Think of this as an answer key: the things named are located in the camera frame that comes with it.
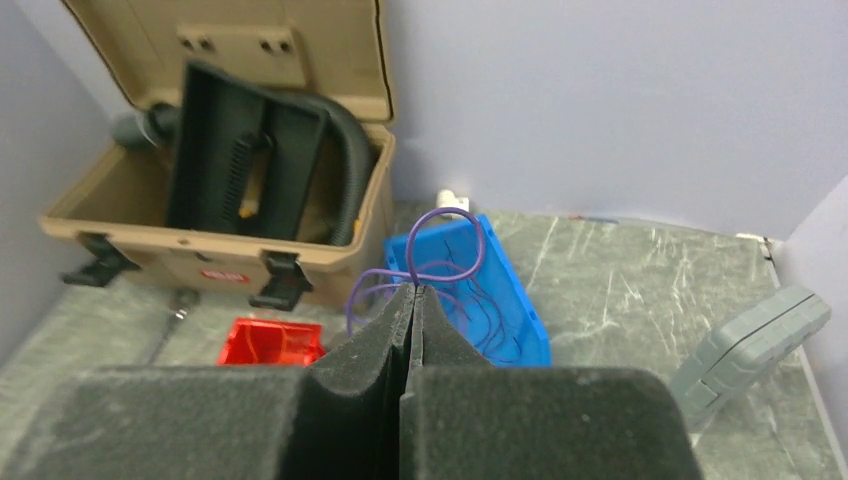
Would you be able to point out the black tray insert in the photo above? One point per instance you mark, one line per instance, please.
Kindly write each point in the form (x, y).
(240, 145)

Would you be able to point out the tan open toolbox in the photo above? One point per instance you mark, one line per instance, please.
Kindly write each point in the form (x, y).
(326, 54)

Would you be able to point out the white pipe elbow fitting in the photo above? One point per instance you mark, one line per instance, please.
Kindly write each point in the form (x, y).
(447, 198)

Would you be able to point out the grey plastic case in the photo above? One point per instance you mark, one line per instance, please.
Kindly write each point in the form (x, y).
(730, 356)

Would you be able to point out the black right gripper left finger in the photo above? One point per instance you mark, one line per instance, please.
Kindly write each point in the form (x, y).
(335, 419)

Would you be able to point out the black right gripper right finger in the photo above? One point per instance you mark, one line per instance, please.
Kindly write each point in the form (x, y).
(463, 418)

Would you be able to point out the blue plastic bin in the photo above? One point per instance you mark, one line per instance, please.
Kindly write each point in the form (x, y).
(491, 308)

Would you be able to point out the silver combination wrench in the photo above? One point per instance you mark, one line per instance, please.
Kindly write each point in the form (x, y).
(180, 305)

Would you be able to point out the red plastic bin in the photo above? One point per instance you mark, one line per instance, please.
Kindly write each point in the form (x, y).
(253, 341)

